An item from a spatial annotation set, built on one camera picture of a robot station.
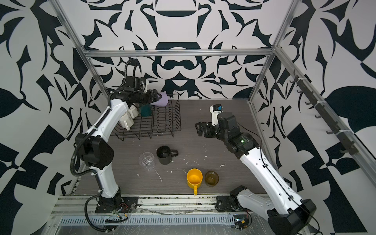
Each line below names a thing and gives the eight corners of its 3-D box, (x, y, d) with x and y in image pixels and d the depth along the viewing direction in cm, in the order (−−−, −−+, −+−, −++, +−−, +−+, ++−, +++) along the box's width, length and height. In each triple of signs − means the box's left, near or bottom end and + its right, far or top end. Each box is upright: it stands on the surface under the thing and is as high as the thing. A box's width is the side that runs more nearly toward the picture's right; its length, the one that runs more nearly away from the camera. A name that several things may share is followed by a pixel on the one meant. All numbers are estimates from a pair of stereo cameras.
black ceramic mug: (157, 162, 90) (154, 156, 83) (161, 152, 95) (159, 144, 87) (174, 166, 89) (173, 160, 81) (177, 155, 93) (176, 148, 86)
